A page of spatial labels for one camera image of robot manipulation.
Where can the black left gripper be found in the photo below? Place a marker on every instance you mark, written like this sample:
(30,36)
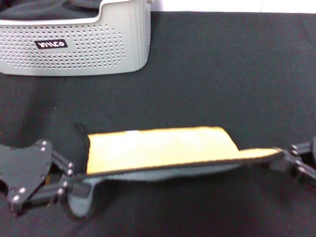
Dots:
(22,168)

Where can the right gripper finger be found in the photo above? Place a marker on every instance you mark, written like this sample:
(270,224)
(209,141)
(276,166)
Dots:
(303,172)
(304,148)

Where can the gray yellow towel black trim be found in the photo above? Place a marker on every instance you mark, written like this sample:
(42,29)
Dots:
(160,148)

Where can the gray perforated plastic storage box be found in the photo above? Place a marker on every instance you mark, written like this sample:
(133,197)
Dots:
(86,56)

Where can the black knit cloth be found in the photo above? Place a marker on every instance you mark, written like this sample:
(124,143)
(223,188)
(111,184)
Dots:
(37,10)

